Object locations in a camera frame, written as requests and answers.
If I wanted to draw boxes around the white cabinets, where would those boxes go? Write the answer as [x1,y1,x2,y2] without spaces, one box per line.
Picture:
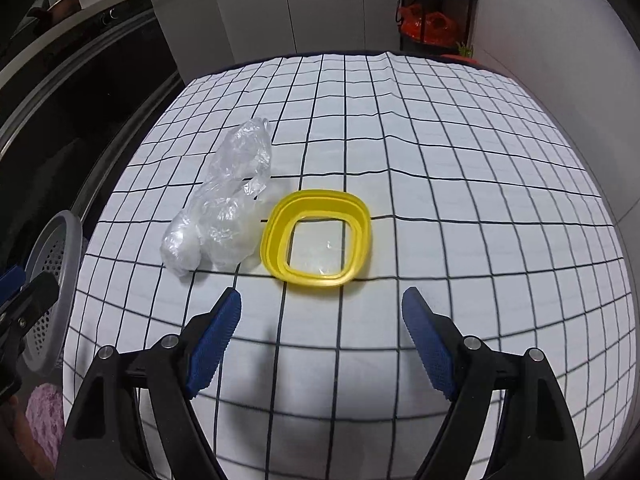
[150,0,406,86]

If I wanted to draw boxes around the orange plastic bag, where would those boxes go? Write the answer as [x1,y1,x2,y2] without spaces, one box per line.
[422,11,460,46]
[398,4,427,41]

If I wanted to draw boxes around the grey perforated plastic basket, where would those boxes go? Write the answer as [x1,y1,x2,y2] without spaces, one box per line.
[22,210,83,376]

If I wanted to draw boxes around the white black-grid tablecloth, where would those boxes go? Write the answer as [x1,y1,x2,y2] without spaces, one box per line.
[62,52,628,480]

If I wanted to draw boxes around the purple fuzzy cloth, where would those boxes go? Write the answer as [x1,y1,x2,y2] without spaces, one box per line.
[25,382,66,466]

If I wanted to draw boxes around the black counter unit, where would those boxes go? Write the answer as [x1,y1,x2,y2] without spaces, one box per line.
[0,0,183,271]

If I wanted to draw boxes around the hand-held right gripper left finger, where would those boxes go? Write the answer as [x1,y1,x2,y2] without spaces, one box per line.
[57,287,242,480]

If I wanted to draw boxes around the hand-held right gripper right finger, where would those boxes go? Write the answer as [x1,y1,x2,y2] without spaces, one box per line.
[401,286,586,480]

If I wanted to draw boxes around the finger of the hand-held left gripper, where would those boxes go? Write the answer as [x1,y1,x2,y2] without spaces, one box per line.
[0,266,60,356]

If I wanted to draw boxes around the clear plastic bag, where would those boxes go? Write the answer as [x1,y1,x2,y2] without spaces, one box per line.
[160,117,273,278]

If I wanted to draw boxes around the yellow plastic container lid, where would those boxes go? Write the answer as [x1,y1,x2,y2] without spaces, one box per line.
[260,189,373,288]

